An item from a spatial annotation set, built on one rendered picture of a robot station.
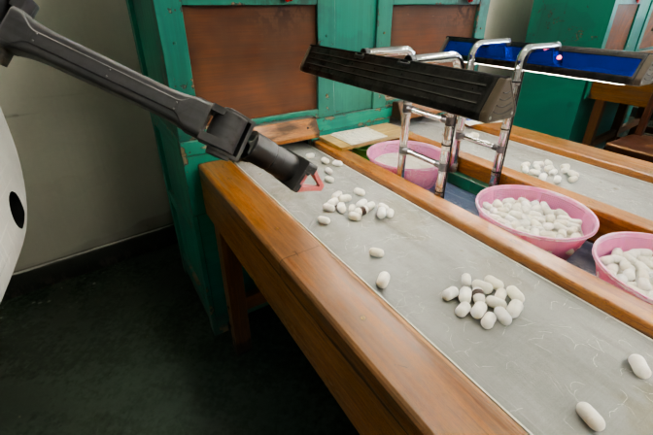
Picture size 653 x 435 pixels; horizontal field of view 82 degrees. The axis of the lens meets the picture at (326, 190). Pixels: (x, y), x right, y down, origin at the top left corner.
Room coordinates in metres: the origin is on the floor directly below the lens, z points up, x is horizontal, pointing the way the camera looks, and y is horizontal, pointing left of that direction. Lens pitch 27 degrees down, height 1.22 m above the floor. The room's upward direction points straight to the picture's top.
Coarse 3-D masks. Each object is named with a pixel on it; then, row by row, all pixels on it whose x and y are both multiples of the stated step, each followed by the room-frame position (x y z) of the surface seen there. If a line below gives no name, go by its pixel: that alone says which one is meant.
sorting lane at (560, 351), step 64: (320, 192) 0.93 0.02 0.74; (384, 192) 0.93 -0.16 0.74; (384, 256) 0.64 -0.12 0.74; (448, 256) 0.64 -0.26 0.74; (448, 320) 0.46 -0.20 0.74; (512, 320) 0.46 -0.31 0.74; (576, 320) 0.46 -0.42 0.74; (512, 384) 0.34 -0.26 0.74; (576, 384) 0.34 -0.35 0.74; (640, 384) 0.34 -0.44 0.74
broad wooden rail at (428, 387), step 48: (240, 192) 0.88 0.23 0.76; (240, 240) 0.79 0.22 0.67; (288, 240) 0.66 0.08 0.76; (288, 288) 0.57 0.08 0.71; (336, 288) 0.51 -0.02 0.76; (336, 336) 0.42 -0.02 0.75; (384, 336) 0.40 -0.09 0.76; (336, 384) 0.42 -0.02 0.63; (384, 384) 0.33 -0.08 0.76; (432, 384) 0.33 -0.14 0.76; (384, 432) 0.32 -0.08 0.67; (432, 432) 0.26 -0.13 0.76; (480, 432) 0.26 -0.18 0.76
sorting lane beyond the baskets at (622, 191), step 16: (416, 128) 1.53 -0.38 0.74; (432, 128) 1.53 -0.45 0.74; (464, 128) 1.53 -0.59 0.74; (464, 144) 1.34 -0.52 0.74; (512, 144) 1.34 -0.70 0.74; (512, 160) 1.17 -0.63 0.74; (528, 160) 1.17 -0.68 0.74; (544, 160) 1.17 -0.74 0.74; (560, 160) 1.17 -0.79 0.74; (576, 160) 1.17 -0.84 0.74; (560, 176) 1.04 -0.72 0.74; (592, 176) 1.04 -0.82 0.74; (608, 176) 1.04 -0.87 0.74; (624, 176) 1.04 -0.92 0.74; (576, 192) 0.93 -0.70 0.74; (592, 192) 0.93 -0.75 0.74; (608, 192) 0.93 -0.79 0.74; (624, 192) 0.93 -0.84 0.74; (640, 192) 0.93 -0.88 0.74; (624, 208) 0.84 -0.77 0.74; (640, 208) 0.84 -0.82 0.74
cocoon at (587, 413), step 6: (582, 402) 0.31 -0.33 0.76; (576, 408) 0.30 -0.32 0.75; (582, 408) 0.30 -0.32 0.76; (588, 408) 0.30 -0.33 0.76; (582, 414) 0.29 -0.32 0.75; (588, 414) 0.29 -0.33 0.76; (594, 414) 0.29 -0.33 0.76; (588, 420) 0.28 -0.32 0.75; (594, 420) 0.28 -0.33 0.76; (600, 420) 0.28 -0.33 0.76; (594, 426) 0.28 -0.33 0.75; (600, 426) 0.28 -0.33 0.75
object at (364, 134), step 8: (360, 128) 1.40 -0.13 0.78; (368, 128) 1.41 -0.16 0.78; (336, 136) 1.31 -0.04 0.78; (344, 136) 1.31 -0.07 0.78; (352, 136) 1.31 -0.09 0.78; (360, 136) 1.31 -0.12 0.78; (368, 136) 1.31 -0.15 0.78; (376, 136) 1.31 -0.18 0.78; (384, 136) 1.31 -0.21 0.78; (352, 144) 1.23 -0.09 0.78
